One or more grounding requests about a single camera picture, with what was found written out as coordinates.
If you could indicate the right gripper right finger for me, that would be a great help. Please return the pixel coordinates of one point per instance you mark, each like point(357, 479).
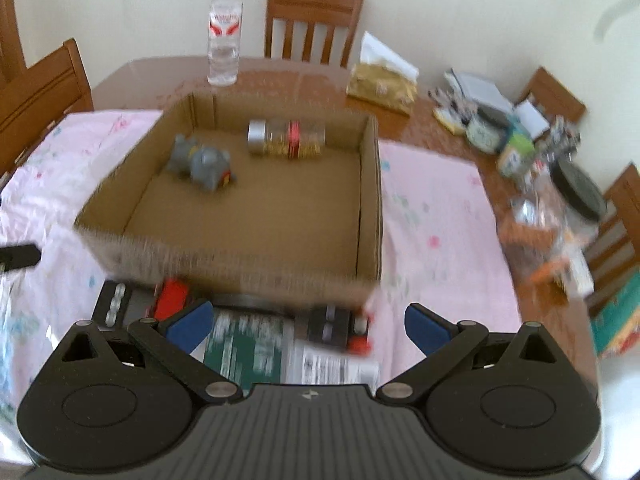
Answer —
point(446, 347)

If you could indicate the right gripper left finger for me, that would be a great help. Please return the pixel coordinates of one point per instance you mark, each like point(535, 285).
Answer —
point(170, 343)

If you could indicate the red toy train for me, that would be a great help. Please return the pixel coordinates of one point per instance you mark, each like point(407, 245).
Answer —
point(170, 297)

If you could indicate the medical cotton swab box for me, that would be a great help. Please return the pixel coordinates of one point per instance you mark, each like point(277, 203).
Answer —
point(253, 348)

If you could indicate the black toy cube red wheels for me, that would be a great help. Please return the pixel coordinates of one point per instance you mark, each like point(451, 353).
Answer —
point(339, 328)

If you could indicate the black digital timer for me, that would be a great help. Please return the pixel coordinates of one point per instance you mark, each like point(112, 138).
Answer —
point(120, 303)

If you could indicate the pink floral tablecloth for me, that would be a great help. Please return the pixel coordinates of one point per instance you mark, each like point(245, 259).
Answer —
point(440, 249)

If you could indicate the large jar black lid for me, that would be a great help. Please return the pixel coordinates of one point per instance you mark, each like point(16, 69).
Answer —
point(550, 223)

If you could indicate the brown cardboard box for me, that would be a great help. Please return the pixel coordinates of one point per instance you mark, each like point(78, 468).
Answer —
point(300, 231)

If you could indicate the wooden chair left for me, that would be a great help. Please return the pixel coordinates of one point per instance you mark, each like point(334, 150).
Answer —
point(35, 98)

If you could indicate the colourful paper bag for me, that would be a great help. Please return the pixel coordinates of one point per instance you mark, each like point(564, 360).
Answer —
point(616, 328)

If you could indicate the grey toy figure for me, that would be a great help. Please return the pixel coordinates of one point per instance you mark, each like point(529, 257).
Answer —
point(202, 164)

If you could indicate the wooden chair near right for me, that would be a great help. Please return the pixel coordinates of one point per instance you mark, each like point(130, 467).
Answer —
point(614, 256)

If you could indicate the small jar green lid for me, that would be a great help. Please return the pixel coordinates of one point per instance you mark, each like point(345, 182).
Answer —
point(518, 152)

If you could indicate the yellow flat packet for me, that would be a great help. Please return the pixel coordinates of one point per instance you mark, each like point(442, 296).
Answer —
point(450, 120)

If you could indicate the white jar dark lid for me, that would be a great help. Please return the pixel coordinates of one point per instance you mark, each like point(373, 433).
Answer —
point(487, 129)

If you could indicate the clear pen holder cup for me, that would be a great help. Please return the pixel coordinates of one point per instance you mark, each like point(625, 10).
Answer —
point(560, 142)

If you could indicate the teal small box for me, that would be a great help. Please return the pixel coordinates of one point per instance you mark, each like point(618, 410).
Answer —
point(516, 126)

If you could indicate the glass jar silver lid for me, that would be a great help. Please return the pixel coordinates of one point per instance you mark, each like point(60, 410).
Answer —
point(289, 138)

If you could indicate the stack of papers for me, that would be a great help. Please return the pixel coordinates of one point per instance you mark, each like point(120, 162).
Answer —
point(478, 90)

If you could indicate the gold tissue pack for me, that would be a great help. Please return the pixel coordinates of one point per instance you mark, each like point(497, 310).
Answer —
point(383, 78)

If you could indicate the clear plastic water bottle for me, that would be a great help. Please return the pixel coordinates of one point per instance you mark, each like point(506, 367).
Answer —
point(224, 40)

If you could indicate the wooden chair behind bottle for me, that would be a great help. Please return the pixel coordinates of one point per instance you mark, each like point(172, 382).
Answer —
point(331, 14)

